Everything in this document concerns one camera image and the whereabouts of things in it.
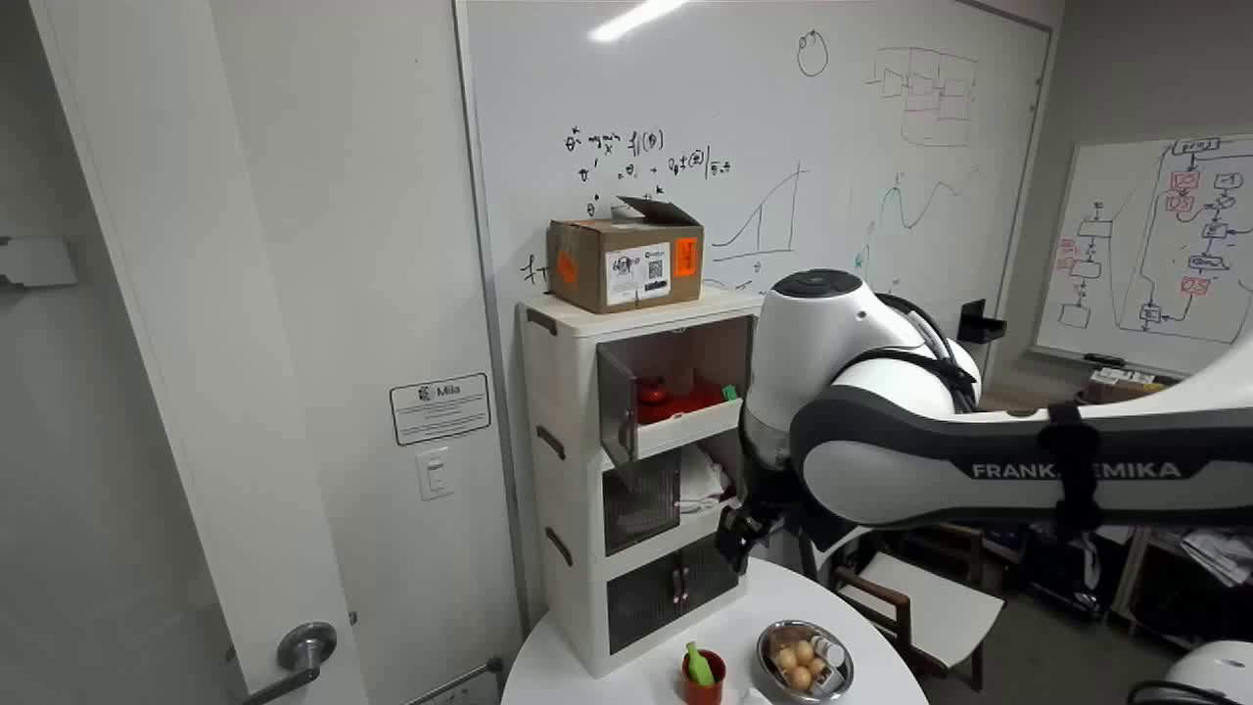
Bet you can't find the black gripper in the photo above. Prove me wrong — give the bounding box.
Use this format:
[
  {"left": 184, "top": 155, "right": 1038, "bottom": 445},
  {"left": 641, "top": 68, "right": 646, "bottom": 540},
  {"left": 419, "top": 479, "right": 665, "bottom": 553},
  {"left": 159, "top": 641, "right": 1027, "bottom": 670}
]
[{"left": 712, "top": 470, "right": 791, "bottom": 577}]

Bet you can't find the silver metal bowl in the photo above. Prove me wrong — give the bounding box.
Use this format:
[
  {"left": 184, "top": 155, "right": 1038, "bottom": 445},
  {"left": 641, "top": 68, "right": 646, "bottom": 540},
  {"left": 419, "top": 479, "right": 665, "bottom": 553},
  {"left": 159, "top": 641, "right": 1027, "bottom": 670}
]
[{"left": 749, "top": 613, "right": 860, "bottom": 705}]

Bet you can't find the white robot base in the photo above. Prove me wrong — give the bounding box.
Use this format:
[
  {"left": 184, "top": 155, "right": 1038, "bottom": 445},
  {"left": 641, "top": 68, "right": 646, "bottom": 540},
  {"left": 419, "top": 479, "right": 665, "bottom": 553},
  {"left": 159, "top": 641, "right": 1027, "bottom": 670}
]
[{"left": 1123, "top": 633, "right": 1253, "bottom": 705}]

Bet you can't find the white cloth inside cabinet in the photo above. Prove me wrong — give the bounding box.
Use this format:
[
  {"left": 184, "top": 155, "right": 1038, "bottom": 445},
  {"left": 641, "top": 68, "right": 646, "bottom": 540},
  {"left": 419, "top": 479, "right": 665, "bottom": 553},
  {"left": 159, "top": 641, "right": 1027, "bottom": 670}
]
[{"left": 672, "top": 445, "right": 736, "bottom": 518}]

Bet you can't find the lowest grey mesh cabinet door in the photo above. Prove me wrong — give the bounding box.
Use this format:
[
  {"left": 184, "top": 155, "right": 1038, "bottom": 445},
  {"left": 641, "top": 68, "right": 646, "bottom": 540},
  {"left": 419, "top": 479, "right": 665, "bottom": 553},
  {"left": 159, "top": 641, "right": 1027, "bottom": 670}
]
[{"left": 603, "top": 538, "right": 744, "bottom": 659}]

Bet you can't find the middle grey mesh cabinet door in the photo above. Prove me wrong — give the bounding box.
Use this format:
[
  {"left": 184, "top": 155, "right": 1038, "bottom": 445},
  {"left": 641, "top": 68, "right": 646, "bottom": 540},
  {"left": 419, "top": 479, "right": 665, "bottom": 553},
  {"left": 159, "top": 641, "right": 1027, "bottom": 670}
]
[{"left": 599, "top": 445, "right": 685, "bottom": 557}]

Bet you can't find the red object inside cabinet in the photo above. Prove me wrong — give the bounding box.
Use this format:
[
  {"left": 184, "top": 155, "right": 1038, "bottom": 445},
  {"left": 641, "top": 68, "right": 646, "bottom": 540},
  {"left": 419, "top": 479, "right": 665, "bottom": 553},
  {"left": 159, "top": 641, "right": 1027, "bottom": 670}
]
[{"left": 631, "top": 377, "right": 727, "bottom": 425}]

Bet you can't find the white three-tier cabinet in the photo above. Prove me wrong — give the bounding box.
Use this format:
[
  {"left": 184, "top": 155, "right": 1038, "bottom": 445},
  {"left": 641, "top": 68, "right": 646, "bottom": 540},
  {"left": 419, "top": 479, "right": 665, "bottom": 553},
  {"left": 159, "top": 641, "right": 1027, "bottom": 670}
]
[{"left": 515, "top": 283, "right": 765, "bottom": 683}]

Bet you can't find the green toy vegetable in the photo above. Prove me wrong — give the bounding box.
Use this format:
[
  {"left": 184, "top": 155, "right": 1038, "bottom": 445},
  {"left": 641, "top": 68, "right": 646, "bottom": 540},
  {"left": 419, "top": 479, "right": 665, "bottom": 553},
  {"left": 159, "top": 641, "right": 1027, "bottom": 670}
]
[{"left": 683, "top": 637, "right": 721, "bottom": 690}]

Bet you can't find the red cup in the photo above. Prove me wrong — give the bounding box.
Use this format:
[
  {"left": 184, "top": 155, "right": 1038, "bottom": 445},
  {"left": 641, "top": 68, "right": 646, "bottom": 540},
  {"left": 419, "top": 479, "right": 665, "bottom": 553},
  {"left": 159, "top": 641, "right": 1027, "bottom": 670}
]
[{"left": 672, "top": 647, "right": 734, "bottom": 705}]

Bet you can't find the white seat chair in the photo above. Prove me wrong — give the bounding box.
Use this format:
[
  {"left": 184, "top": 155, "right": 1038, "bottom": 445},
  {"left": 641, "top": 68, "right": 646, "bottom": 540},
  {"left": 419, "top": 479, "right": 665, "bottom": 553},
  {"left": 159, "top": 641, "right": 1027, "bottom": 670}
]
[{"left": 826, "top": 543, "right": 1010, "bottom": 694}]

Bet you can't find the brown cardboard box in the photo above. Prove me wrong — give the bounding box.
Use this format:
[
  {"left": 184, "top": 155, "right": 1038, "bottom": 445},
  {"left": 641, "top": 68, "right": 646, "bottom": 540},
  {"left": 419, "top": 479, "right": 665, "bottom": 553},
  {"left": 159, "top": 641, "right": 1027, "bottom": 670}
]
[{"left": 546, "top": 192, "right": 709, "bottom": 318}]

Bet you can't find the black device on stand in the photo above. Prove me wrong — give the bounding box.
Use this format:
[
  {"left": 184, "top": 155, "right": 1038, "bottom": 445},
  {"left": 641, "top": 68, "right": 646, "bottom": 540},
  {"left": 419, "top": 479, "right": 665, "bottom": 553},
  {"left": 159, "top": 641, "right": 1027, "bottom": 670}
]
[{"left": 957, "top": 295, "right": 1010, "bottom": 350}]

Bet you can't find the small framed whiteboard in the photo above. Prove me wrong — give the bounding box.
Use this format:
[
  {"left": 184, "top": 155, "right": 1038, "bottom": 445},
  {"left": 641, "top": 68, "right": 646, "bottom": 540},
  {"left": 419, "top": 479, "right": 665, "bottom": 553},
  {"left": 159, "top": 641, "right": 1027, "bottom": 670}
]
[{"left": 1035, "top": 128, "right": 1253, "bottom": 385}]

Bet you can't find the white door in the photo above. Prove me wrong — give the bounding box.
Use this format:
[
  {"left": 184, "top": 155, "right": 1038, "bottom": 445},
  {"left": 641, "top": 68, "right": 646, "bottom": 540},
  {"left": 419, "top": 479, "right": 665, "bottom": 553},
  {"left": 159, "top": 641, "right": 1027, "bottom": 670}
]
[{"left": 22, "top": 0, "right": 372, "bottom": 705}]

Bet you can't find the white light switch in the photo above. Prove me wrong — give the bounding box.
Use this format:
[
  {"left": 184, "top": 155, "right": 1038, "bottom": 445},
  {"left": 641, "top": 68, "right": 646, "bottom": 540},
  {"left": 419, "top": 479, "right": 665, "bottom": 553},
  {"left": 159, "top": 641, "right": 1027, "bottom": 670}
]
[{"left": 415, "top": 444, "right": 465, "bottom": 505}]

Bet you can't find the white wall sign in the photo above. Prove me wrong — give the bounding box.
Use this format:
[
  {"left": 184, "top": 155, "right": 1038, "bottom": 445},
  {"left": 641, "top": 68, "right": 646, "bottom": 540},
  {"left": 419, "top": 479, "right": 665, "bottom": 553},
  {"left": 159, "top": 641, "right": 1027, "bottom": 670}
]
[{"left": 384, "top": 369, "right": 499, "bottom": 449}]

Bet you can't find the large wall whiteboard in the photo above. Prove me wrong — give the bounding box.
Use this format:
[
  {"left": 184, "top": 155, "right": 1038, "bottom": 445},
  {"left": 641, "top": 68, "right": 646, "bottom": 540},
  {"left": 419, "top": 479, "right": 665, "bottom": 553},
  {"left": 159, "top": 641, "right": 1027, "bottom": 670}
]
[{"left": 449, "top": 0, "right": 1056, "bottom": 397}]

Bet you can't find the silver door handle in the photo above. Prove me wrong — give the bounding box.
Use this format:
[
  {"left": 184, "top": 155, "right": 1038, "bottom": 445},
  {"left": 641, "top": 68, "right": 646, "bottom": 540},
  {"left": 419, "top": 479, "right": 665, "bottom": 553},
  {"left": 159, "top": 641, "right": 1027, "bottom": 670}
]
[{"left": 238, "top": 617, "right": 346, "bottom": 705}]

